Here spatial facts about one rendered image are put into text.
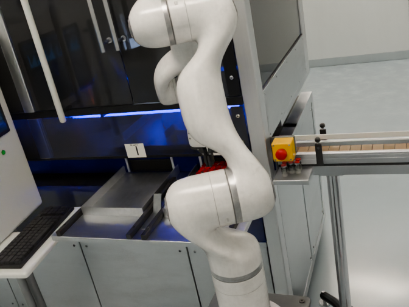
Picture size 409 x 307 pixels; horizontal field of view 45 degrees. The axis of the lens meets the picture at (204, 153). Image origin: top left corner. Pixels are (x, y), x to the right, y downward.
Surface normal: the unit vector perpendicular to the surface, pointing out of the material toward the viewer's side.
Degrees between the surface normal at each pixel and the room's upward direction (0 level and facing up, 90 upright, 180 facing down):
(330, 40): 90
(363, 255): 0
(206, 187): 35
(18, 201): 90
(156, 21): 81
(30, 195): 90
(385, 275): 0
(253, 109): 90
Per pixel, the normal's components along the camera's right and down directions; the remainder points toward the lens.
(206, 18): -0.07, 0.18
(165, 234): -0.18, -0.90
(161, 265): -0.33, 0.44
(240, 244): 0.25, -0.70
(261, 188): 0.37, -0.08
